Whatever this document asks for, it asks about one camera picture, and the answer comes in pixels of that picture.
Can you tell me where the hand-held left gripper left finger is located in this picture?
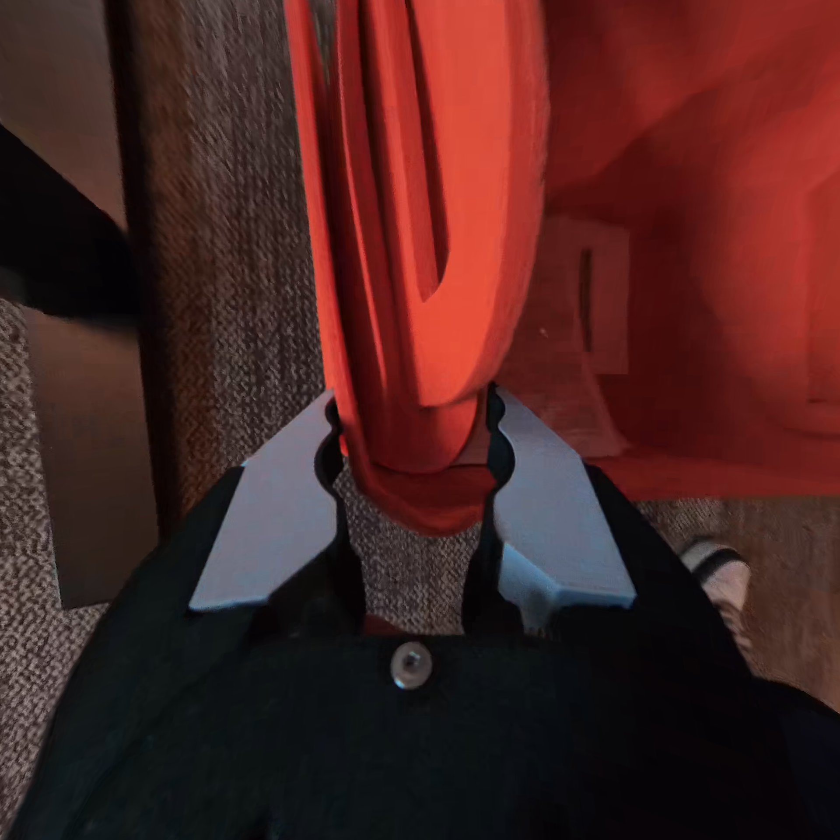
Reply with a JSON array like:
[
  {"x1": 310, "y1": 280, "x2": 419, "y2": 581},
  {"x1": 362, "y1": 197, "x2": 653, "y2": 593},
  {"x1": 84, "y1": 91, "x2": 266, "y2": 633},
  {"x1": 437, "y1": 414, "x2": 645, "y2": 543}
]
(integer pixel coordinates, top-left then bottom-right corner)
[{"x1": 189, "y1": 388, "x2": 365, "y2": 624}]

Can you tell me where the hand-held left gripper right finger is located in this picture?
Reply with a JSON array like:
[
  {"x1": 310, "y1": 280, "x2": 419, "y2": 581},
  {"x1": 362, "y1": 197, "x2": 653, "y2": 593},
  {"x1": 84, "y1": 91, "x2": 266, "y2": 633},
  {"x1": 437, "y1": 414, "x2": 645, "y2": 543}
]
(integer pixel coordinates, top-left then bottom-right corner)
[{"x1": 462, "y1": 382, "x2": 639, "y2": 634}]

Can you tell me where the orange fabric bin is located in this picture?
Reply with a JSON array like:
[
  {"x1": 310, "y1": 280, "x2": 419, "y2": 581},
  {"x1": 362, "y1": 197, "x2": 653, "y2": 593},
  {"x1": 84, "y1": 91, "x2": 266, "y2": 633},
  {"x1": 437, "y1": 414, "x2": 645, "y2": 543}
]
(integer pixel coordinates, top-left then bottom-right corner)
[{"x1": 282, "y1": 0, "x2": 840, "y2": 538}]

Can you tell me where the metal desk leg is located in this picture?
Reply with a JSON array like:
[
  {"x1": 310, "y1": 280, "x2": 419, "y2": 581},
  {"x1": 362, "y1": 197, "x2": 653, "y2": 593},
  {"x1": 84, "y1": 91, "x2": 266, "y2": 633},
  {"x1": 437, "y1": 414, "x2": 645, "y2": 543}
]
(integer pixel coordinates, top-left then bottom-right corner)
[{"x1": 20, "y1": 303, "x2": 161, "y2": 611}]

